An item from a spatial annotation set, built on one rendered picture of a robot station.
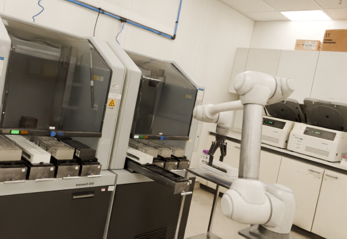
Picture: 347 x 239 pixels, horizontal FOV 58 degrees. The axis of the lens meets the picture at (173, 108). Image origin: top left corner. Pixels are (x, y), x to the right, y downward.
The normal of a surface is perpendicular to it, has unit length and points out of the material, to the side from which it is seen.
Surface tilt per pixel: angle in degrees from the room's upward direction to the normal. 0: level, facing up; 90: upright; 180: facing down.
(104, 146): 90
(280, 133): 90
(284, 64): 90
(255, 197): 74
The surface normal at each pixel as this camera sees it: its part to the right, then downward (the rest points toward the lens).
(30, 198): 0.70, 0.18
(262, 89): 0.32, -0.02
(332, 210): -0.68, -0.09
